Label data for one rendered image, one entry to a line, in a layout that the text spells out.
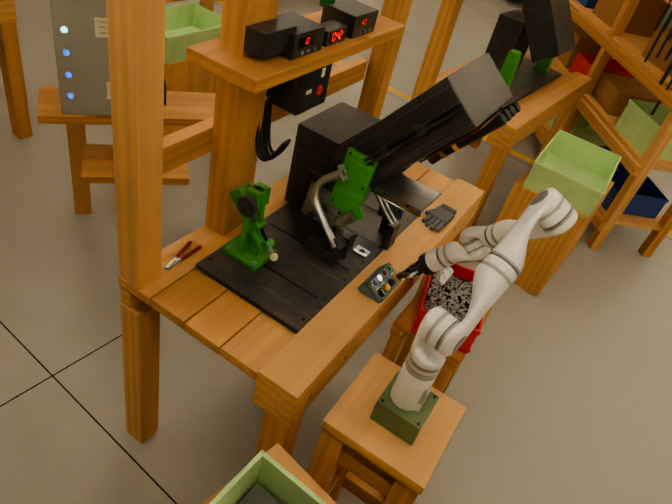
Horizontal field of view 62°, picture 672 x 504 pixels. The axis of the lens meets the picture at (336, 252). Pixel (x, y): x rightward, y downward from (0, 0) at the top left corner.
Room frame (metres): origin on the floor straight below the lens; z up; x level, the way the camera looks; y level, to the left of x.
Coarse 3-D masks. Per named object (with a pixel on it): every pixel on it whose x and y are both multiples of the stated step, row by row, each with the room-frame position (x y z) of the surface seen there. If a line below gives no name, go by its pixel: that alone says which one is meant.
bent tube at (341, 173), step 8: (344, 168) 1.65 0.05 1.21; (328, 176) 1.63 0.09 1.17; (336, 176) 1.62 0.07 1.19; (344, 176) 1.62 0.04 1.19; (320, 184) 1.63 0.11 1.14; (312, 192) 1.62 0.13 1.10; (312, 200) 1.61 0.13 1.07; (320, 208) 1.60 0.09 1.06; (320, 216) 1.58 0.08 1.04; (320, 224) 1.58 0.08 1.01; (328, 224) 1.58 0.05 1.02; (328, 232) 1.56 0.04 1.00; (328, 240) 1.55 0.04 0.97
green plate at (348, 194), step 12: (348, 156) 1.67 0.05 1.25; (360, 156) 1.66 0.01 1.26; (348, 168) 1.65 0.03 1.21; (360, 168) 1.64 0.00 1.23; (372, 168) 1.63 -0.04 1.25; (336, 180) 1.65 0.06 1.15; (348, 180) 1.64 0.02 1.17; (360, 180) 1.63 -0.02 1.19; (336, 192) 1.63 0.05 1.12; (348, 192) 1.62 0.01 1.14; (360, 192) 1.61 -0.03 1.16; (336, 204) 1.62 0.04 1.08; (348, 204) 1.61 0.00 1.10; (360, 204) 1.60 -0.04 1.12
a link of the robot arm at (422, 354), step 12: (432, 312) 1.01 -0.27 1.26; (444, 312) 1.02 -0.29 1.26; (420, 324) 1.00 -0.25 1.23; (432, 324) 0.99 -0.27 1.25; (444, 324) 0.99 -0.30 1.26; (420, 336) 0.99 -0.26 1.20; (432, 336) 0.97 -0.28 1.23; (420, 348) 0.99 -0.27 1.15; (432, 348) 1.01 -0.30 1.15; (420, 360) 0.97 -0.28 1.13; (432, 360) 0.98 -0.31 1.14; (444, 360) 1.00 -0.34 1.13; (432, 372) 0.97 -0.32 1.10
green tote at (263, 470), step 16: (256, 464) 0.69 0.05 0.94; (272, 464) 0.69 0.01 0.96; (240, 480) 0.64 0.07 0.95; (256, 480) 0.71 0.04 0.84; (272, 480) 0.69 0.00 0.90; (288, 480) 0.67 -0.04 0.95; (224, 496) 0.60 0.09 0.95; (240, 496) 0.65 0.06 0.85; (272, 496) 0.68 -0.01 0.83; (288, 496) 0.67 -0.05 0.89; (304, 496) 0.65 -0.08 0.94
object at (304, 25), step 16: (336, 0) 2.02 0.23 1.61; (352, 0) 2.07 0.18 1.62; (288, 16) 1.73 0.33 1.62; (336, 16) 1.93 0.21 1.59; (352, 16) 1.91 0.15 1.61; (368, 16) 1.99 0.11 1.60; (304, 32) 1.64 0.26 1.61; (320, 32) 1.71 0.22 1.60; (352, 32) 1.91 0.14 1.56; (368, 32) 2.01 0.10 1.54; (288, 48) 1.60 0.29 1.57; (304, 48) 1.65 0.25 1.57; (320, 48) 1.73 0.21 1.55
